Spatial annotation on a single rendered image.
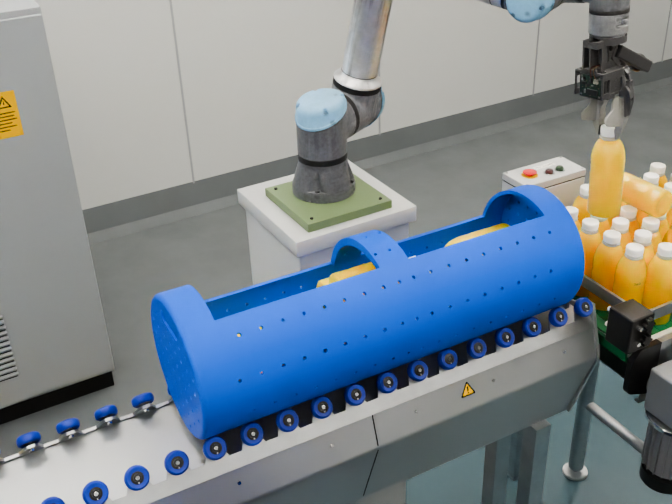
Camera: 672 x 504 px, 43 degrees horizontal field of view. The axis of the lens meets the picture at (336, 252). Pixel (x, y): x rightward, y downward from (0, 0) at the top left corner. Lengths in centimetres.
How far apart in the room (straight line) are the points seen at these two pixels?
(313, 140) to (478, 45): 339
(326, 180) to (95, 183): 254
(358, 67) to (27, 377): 180
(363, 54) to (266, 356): 78
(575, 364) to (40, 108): 177
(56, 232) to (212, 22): 171
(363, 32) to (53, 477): 113
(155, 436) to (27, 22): 146
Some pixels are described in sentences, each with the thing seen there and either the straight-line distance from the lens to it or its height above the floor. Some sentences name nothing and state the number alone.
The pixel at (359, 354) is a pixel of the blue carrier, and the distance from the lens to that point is 163.
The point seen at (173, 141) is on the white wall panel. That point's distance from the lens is 446.
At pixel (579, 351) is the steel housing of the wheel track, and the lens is 207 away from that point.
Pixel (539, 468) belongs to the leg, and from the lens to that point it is 230.
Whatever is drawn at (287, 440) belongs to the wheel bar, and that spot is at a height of 92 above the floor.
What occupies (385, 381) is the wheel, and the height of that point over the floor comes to 97.
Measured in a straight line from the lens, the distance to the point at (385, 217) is 199.
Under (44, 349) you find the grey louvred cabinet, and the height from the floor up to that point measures 28.
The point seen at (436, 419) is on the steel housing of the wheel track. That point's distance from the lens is 187.
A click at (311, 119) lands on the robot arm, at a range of 194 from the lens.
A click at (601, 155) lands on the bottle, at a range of 186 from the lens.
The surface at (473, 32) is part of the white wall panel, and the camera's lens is 523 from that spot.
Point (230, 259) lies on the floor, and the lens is 412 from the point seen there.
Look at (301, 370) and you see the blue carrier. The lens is 158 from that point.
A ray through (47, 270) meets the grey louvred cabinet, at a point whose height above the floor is 58.
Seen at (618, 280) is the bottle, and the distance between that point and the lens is 206.
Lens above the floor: 208
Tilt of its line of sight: 30 degrees down
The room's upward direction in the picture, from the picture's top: 2 degrees counter-clockwise
